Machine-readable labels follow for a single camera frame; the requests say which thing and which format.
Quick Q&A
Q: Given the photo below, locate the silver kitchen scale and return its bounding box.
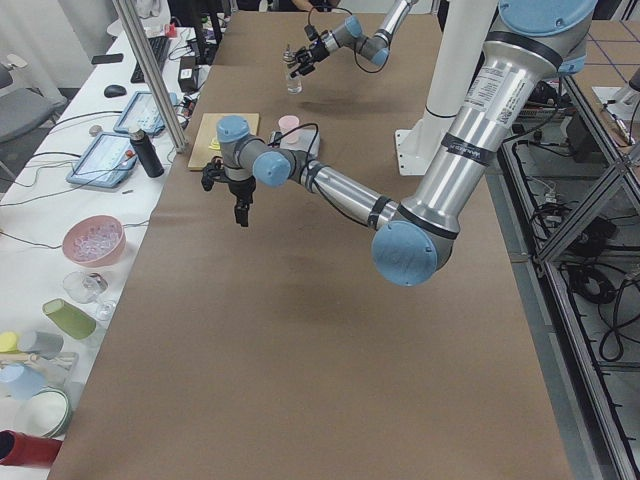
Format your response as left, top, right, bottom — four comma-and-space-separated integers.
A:
268, 128, 321, 156

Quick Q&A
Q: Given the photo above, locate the aluminium frame post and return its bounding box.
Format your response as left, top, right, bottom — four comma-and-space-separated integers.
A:
112, 0, 187, 153

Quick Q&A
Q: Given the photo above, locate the black keyboard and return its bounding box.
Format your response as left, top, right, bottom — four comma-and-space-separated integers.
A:
130, 35, 172, 85

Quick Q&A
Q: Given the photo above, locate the black phone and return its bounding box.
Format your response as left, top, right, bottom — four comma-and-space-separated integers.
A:
91, 53, 124, 65

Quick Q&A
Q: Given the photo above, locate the wine glass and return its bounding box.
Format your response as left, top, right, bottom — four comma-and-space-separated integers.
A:
62, 271, 116, 322

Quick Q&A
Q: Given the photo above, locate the black thermos bottle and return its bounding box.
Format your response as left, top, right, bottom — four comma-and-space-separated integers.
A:
129, 124, 164, 178

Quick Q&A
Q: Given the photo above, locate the far blue teach pendant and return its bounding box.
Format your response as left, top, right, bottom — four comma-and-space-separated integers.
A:
113, 91, 164, 136

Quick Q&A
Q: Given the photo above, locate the yellow plastic cup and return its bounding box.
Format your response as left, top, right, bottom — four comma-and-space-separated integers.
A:
0, 331, 20, 354

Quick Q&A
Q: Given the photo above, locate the pink plastic cup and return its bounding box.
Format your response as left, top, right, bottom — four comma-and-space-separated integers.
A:
278, 115, 300, 145

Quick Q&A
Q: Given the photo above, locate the wooden cutting board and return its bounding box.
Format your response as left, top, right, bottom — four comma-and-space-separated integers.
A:
187, 113, 260, 171

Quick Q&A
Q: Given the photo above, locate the pink bowl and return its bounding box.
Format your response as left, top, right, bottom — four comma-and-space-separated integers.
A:
62, 215, 126, 268

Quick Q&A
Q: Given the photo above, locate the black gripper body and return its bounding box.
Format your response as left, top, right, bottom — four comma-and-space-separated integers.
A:
308, 35, 333, 60
228, 178, 256, 204

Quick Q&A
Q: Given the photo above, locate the clear glass sauce bottle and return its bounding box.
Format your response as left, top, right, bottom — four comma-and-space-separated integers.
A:
282, 45, 303, 94

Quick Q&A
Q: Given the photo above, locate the grey plastic cup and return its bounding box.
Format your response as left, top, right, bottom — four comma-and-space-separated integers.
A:
18, 330, 64, 359

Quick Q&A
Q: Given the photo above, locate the blue teach pendant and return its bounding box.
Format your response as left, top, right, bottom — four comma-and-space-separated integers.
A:
66, 132, 137, 189
113, 91, 164, 136

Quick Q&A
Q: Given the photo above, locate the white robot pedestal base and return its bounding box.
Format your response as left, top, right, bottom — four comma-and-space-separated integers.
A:
396, 0, 497, 176

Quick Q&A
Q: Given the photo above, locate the green plastic cup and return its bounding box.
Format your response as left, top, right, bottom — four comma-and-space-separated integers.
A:
42, 298, 97, 340

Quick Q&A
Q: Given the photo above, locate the light blue cup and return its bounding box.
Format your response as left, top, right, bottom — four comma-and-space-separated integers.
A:
1, 363, 47, 400

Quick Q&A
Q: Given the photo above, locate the black computer mouse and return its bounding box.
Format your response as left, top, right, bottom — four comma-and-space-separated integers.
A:
103, 84, 127, 98

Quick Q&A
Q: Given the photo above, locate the white green-rimmed bowl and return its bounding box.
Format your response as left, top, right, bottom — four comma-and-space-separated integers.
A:
13, 389, 72, 438

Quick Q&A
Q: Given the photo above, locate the near blue teach pendant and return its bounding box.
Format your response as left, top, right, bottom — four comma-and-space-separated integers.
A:
66, 132, 137, 189

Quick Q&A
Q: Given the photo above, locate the red cylinder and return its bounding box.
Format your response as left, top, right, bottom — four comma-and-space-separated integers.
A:
1, 430, 63, 468

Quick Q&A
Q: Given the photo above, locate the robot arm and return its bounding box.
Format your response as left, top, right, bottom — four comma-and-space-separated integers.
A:
285, 0, 416, 79
216, 1, 596, 286

